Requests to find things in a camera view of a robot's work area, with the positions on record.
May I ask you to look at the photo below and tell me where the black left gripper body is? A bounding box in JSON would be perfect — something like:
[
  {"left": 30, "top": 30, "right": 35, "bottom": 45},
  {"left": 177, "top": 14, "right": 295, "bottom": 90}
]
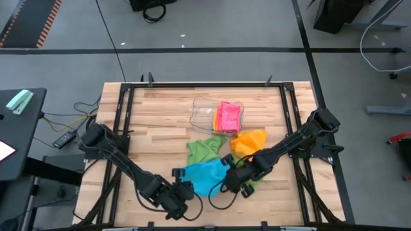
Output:
[{"left": 153, "top": 167, "right": 189, "bottom": 221}]

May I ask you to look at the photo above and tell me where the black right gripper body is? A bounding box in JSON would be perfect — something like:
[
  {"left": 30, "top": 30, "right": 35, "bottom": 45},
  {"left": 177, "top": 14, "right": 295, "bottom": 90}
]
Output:
[{"left": 221, "top": 153, "right": 258, "bottom": 198}]

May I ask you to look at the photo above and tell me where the small green microfiber towel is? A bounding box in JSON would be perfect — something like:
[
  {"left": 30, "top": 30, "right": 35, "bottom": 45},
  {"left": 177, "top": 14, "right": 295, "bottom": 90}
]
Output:
[{"left": 186, "top": 135, "right": 227, "bottom": 166}]

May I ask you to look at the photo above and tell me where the orange microfiber towel with label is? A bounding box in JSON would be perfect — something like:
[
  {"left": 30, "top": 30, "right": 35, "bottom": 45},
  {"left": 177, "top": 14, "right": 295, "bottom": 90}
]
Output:
[{"left": 213, "top": 110, "right": 222, "bottom": 133}]

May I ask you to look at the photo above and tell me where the large green microfiber towel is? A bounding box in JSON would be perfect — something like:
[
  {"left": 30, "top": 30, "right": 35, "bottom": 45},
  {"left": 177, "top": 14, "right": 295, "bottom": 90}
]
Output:
[{"left": 232, "top": 153, "right": 265, "bottom": 190}]

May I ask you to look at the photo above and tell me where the clear plastic bin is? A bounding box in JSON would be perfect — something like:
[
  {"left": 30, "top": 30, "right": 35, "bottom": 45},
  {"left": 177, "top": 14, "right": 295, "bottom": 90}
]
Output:
[{"left": 189, "top": 96, "right": 245, "bottom": 135}]

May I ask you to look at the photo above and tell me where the black equipment stand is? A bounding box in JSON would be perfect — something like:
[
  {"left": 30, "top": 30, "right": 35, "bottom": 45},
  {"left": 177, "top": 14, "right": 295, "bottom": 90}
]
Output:
[{"left": 0, "top": 155, "right": 85, "bottom": 231}]

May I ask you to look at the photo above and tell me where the black power brick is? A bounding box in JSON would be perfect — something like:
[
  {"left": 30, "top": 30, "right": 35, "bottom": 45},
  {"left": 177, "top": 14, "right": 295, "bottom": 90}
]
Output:
[{"left": 52, "top": 130, "right": 78, "bottom": 150}]

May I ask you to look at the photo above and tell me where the grey metal desk foot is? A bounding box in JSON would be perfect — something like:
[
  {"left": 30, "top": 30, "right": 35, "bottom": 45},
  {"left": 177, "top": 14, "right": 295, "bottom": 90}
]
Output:
[{"left": 365, "top": 105, "right": 411, "bottom": 116}]

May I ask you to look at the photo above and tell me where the red chair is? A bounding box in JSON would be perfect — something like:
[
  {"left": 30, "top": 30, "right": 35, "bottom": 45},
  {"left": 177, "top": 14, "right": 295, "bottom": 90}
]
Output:
[{"left": 387, "top": 131, "right": 411, "bottom": 182}]

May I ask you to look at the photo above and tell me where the black side desk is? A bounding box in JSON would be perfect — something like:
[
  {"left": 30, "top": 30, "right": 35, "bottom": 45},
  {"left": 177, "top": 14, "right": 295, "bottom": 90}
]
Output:
[{"left": 0, "top": 88, "right": 48, "bottom": 182}]

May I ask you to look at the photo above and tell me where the mint green stapler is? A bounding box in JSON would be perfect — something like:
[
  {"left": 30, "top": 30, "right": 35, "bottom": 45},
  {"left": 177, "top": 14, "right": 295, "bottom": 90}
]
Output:
[{"left": 5, "top": 89, "right": 35, "bottom": 116}]

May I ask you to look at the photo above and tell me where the black equipment cabinet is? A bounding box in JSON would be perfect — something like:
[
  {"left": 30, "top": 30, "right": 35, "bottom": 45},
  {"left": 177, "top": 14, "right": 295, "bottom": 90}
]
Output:
[{"left": 313, "top": 0, "right": 376, "bottom": 35}]

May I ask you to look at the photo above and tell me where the black equipment box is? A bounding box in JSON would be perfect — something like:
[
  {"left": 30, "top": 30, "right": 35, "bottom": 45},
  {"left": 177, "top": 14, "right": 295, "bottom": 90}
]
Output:
[{"left": 129, "top": 0, "right": 177, "bottom": 12}]

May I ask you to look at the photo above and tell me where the orange-striped black floor mat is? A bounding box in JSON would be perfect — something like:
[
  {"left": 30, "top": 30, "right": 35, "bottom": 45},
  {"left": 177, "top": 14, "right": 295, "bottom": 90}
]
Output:
[{"left": 0, "top": 0, "right": 62, "bottom": 49}]

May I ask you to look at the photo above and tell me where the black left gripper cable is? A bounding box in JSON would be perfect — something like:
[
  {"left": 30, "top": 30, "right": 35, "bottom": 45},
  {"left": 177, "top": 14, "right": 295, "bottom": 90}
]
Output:
[{"left": 134, "top": 189, "right": 204, "bottom": 222}]

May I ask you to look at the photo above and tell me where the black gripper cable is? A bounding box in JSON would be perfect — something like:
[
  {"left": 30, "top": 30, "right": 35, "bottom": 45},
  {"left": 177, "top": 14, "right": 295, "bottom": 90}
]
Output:
[
  {"left": 207, "top": 179, "right": 240, "bottom": 211},
  {"left": 134, "top": 189, "right": 204, "bottom": 222}
]

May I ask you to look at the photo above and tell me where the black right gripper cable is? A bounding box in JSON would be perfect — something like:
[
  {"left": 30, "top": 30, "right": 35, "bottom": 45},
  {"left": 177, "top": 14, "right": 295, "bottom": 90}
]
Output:
[{"left": 207, "top": 179, "right": 240, "bottom": 211}]

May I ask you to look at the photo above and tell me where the yellow floor cable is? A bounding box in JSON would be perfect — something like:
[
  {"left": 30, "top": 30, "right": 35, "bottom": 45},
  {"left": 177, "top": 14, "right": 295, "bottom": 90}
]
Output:
[{"left": 43, "top": 112, "right": 97, "bottom": 133}]

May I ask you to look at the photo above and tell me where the black cable bundle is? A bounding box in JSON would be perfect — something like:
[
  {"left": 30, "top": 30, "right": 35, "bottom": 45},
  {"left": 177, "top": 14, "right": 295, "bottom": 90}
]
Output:
[{"left": 41, "top": 95, "right": 102, "bottom": 139}]

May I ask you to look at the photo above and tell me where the thin black floor cable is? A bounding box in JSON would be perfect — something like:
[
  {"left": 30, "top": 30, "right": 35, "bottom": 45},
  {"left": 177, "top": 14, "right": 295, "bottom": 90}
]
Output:
[{"left": 95, "top": 0, "right": 127, "bottom": 81}]

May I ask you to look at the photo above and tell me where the coiled black cable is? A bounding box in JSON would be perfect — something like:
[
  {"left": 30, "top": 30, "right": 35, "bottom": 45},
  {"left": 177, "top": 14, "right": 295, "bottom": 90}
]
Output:
[{"left": 143, "top": 3, "right": 167, "bottom": 23}]

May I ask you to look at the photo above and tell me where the white floor cable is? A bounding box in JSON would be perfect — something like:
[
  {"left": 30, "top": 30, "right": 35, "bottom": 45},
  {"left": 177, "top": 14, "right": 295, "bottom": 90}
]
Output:
[{"left": 359, "top": 0, "right": 411, "bottom": 73}]

